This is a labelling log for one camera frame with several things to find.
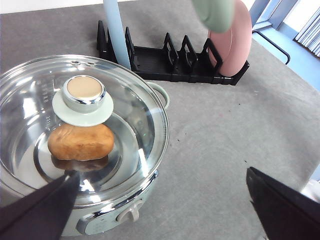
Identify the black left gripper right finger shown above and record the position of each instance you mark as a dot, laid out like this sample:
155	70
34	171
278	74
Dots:
285	213

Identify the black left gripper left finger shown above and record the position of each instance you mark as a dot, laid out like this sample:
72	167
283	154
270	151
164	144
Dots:
41	214

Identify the brown potato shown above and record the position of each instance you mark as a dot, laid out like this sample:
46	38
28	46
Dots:
81	143

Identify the glass steamer lid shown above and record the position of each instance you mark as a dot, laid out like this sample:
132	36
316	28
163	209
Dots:
105	120

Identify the green plate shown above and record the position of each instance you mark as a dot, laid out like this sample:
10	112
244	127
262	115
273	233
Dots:
217	15

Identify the green electric steamer pot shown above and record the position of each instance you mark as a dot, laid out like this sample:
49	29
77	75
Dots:
120	210

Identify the black plate rack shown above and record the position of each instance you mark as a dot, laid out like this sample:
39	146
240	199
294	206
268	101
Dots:
203	65

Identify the pink plate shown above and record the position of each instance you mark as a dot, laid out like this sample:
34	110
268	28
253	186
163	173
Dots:
233	44

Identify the blue plate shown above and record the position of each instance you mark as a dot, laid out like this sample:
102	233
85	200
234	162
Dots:
116	31

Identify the black metal frame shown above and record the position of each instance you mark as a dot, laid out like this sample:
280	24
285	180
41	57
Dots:
284	52

